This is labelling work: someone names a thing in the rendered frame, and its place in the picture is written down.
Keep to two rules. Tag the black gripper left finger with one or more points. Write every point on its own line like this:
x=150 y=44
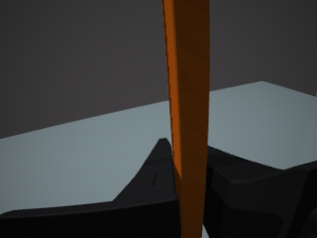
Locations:
x=146 y=208

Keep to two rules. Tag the orange handle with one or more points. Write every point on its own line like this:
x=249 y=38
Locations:
x=186 y=28

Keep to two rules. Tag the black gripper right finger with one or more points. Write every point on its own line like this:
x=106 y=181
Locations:
x=250 y=200

